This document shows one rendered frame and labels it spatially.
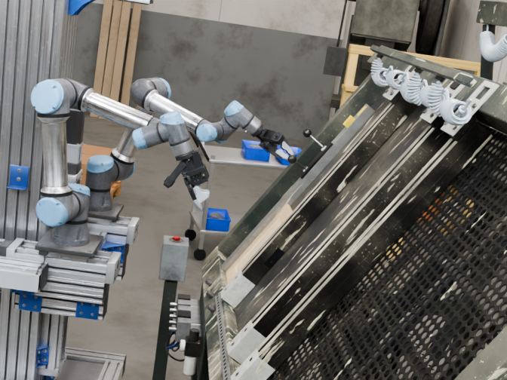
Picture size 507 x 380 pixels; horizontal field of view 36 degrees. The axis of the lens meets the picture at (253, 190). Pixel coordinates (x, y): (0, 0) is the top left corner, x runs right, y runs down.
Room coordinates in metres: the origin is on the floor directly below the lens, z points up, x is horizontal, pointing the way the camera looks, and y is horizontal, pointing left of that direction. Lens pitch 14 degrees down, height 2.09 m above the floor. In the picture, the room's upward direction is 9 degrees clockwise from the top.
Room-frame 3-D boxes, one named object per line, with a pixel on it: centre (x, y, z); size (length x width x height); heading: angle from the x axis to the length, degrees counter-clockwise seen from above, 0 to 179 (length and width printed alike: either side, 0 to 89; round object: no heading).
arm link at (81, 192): (2.88, 0.69, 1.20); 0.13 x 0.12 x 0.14; 168
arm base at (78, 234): (2.88, 0.69, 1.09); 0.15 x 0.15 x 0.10
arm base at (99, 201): (3.38, 0.70, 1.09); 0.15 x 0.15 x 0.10
